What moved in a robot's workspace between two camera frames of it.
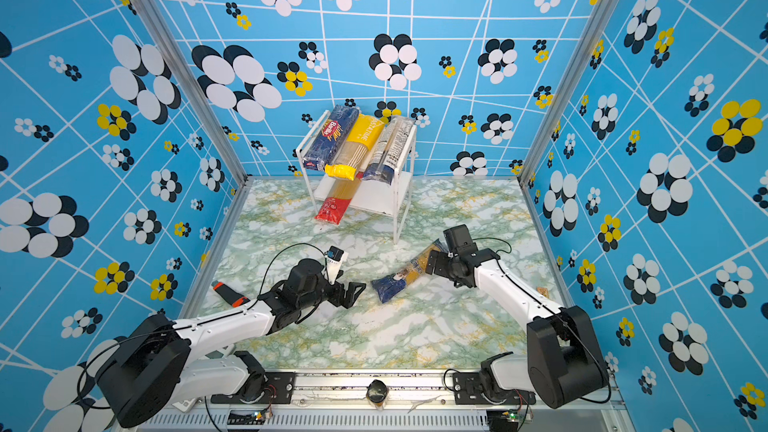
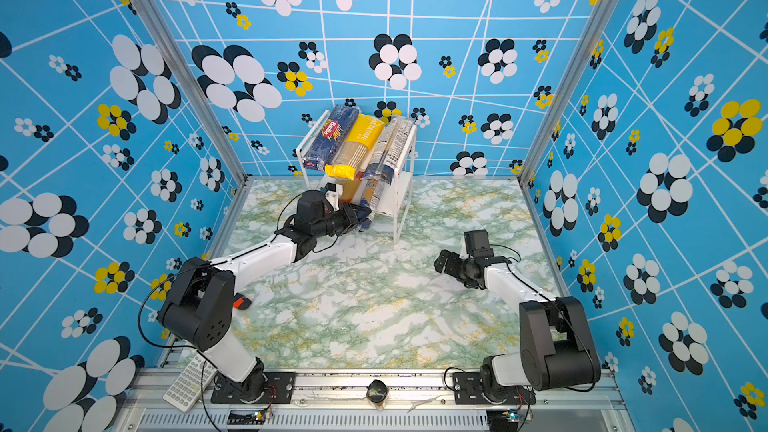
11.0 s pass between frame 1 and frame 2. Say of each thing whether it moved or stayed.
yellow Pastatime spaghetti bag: stayed
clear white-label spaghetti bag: stayed
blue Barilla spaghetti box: stayed
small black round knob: stayed
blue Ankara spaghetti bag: moved
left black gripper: moved
